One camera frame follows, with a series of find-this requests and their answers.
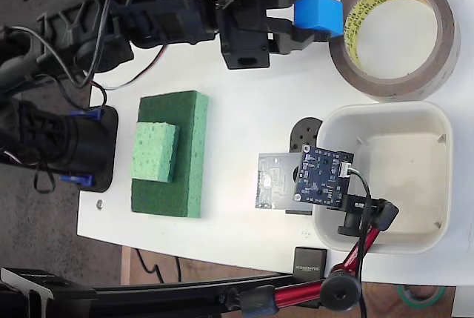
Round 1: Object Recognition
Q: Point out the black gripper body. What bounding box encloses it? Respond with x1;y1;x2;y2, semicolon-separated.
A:
216;0;279;70

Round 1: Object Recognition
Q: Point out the blue cube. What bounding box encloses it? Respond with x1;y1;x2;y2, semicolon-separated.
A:
293;0;344;39

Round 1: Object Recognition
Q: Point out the brown roll of tape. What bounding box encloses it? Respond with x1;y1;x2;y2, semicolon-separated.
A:
328;0;462;103

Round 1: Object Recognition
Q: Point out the green tape roll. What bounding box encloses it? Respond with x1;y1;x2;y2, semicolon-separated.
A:
398;284;445;306

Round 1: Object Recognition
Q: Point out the large dark green sponge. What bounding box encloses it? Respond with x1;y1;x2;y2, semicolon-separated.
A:
130;90;210;219

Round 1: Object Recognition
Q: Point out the grey circuit board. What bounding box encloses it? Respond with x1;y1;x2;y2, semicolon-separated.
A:
254;151;303;212

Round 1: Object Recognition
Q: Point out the small light green sponge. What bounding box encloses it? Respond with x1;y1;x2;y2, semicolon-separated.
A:
130;122;181;184

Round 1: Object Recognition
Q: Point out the white plastic tub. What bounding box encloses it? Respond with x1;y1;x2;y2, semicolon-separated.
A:
313;102;453;254

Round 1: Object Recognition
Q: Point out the blue clamp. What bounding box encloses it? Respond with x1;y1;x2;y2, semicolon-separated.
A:
59;173;93;188
68;109;104;121

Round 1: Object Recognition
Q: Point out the black clamp block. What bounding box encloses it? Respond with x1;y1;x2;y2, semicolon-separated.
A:
294;246;329;279

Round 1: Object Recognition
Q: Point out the black stand bar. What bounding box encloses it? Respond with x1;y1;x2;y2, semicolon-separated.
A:
0;266;297;318

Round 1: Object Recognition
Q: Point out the black round bracket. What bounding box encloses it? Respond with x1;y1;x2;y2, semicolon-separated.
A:
288;116;324;155

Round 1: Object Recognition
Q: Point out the red and white wire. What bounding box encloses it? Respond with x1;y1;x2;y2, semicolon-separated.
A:
99;43;168;91

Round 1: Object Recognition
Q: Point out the blue camera circuit board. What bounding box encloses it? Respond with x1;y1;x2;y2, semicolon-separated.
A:
294;144;355;208

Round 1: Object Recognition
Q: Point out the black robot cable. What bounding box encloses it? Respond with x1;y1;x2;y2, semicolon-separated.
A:
55;0;129;108

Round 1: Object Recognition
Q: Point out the black camera cable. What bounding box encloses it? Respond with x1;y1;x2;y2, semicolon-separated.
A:
347;168;373;318

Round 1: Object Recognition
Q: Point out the black mount plate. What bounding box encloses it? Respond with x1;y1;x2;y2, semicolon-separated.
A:
79;106;119;191

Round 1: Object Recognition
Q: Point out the black floor cable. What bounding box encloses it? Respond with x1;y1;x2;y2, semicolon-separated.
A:
135;248;182;284

